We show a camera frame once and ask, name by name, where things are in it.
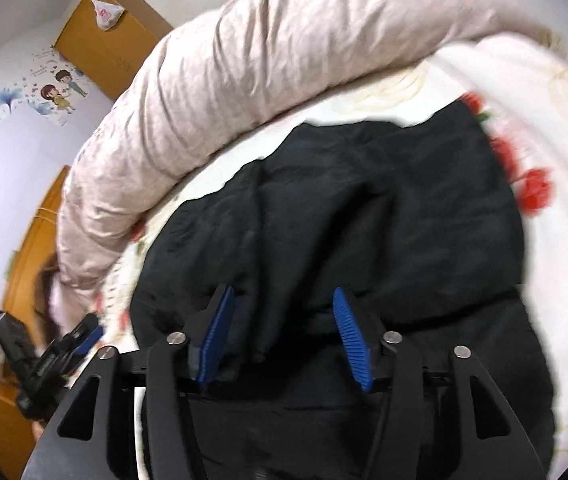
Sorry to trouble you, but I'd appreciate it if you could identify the black hooded puffer jacket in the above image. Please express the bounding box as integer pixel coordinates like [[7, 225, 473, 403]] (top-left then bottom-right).
[[130, 101, 555, 479]]

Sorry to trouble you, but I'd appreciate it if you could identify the person's left hand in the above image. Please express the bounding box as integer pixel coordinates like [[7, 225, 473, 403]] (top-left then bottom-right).
[[31, 420, 45, 442]]

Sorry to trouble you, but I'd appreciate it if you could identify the wooden bed headboard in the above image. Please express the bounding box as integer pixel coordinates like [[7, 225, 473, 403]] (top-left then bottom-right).
[[2, 166, 70, 330]]

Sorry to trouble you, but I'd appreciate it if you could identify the white rose-print bed blanket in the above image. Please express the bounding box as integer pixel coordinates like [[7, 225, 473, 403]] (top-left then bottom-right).
[[95, 35, 568, 478]]

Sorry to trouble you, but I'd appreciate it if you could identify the orange wooden wardrobe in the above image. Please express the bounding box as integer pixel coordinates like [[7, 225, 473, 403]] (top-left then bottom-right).
[[54, 0, 172, 101]]

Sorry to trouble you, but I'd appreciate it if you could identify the pink leaf-pattern duvet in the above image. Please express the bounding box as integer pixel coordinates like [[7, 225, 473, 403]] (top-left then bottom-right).
[[48, 0, 551, 332]]

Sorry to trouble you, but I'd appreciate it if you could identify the white bag on wardrobe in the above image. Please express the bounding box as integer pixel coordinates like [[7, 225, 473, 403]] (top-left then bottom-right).
[[91, 0, 126, 32]]

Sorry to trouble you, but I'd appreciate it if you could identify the cartoon couple wall poster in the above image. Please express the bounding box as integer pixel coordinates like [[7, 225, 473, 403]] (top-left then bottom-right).
[[0, 47, 94, 126]]

